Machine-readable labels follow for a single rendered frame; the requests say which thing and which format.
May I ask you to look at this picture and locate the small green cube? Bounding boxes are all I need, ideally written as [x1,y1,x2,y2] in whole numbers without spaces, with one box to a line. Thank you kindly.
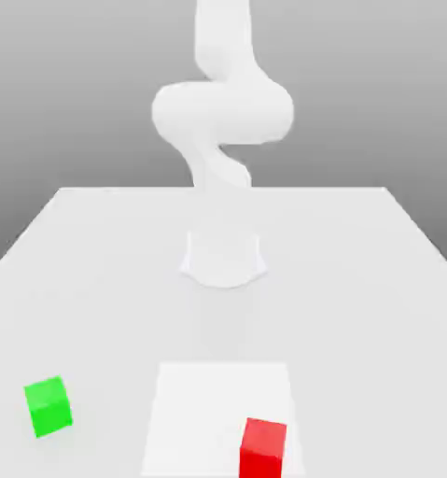
[23,374,74,439]

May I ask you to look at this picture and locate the small red cube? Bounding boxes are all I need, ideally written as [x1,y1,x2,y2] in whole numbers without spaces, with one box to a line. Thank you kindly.
[238,416,288,478]

